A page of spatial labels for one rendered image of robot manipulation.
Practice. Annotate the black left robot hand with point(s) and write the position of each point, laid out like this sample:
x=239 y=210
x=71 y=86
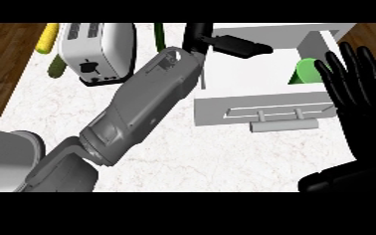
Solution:
x=239 y=46

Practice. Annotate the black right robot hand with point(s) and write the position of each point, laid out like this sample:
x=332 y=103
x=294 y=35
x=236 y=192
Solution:
x=354 y=113

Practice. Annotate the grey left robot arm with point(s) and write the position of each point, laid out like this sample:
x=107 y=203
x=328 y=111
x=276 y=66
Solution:
x=142 y=103

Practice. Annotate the white open drawer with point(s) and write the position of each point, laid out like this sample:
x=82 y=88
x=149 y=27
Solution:
x=245 y=76

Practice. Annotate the green cup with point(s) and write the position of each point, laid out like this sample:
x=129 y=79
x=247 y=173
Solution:
x=307 y=71

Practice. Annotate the dark green thin vegetable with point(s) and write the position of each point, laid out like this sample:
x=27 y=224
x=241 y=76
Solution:
x=160 y=36

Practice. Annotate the white toaster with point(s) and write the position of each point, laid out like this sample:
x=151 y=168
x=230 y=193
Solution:
x=105 y=49

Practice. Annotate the green cucumber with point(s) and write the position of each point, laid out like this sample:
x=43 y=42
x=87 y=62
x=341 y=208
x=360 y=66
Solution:
x=56 y=67

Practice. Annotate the yellow corn cob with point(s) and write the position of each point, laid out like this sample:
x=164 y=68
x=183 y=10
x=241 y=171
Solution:
x=48 y=40

